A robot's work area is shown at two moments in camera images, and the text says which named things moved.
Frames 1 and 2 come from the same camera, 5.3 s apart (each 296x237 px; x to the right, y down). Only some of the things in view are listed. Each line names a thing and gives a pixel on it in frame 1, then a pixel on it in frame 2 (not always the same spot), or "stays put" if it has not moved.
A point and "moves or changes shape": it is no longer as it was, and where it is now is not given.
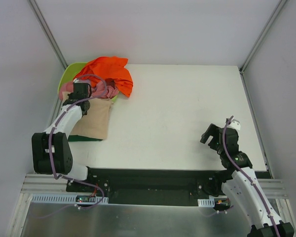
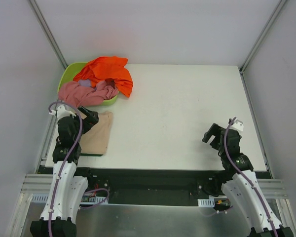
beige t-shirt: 95,124 moves or changes shape
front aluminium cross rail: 43,183 stays put
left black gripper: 80,88 to 89,116
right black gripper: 214,138 stays put
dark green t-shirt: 79,138 to 91,154
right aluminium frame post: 260,38 stays put
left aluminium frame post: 35,8 stays put
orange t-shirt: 98,69 stays put
